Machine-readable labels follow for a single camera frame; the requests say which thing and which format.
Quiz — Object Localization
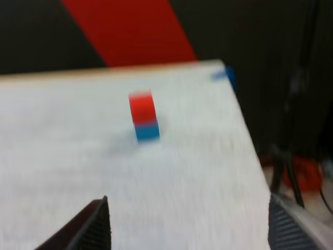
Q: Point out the red cube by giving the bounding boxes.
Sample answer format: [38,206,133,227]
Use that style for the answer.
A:
[128,90,158,124]

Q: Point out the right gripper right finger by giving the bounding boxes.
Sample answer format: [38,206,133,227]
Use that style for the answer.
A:
[267,193,333,250]

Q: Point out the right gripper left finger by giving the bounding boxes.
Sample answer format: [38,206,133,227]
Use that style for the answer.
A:
[33,195,113,250]

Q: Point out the blue cube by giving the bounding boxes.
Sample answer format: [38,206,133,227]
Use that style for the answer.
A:
[133,121,160,143]

